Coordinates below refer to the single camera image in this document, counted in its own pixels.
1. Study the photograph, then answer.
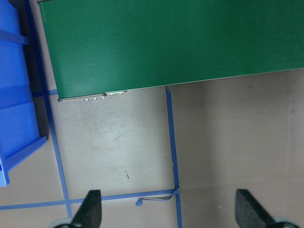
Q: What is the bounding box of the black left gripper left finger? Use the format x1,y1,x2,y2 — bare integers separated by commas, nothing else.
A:
70,190,102,228

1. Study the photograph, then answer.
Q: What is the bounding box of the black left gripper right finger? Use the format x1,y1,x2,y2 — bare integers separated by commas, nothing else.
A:
235,189,276,228

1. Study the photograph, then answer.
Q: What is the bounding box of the blue bin left side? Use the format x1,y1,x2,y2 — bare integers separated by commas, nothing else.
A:
0,0,47,187

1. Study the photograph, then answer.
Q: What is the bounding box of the green conveyor belt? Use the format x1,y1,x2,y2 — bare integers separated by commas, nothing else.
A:
38,0,304,101

